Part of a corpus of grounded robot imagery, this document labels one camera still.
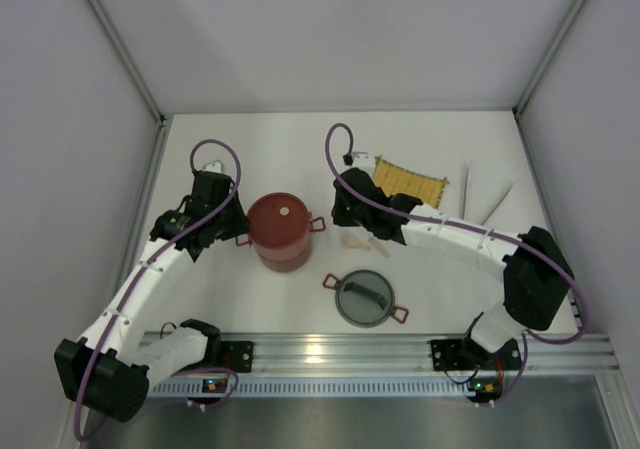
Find beige spoon head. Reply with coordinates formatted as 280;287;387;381
342;234;371;251

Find beige spoon handle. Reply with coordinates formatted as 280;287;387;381
368;237;390;258

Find pink steel pot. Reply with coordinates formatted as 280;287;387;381
259;245;312;273
235;192;327;262

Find dark red lid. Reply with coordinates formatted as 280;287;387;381
248;192;310;249

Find metal tongs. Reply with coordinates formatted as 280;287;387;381
459;160;516;225

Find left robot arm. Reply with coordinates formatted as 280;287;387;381
54;163;249;422

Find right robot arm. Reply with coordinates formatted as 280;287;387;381
332;168;573;366

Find bamboo tray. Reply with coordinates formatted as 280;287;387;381
373;156;449;208

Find left camera mount white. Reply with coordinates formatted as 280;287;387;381
202;160;225;174

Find camera mount white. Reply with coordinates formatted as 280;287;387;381
202;160;225;174
351;151;376;167

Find right camera mount white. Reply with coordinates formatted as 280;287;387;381
351;151;376;167

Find grey lid with handle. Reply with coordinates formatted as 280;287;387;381
322;269;409;329

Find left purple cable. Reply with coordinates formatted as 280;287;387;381
73;139;243;443

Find purple cable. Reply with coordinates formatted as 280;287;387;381
73;139;243;443
324;123;594;410

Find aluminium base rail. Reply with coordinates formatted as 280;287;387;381
129;331;621;400

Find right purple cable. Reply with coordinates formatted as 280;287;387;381
324;123;594;410

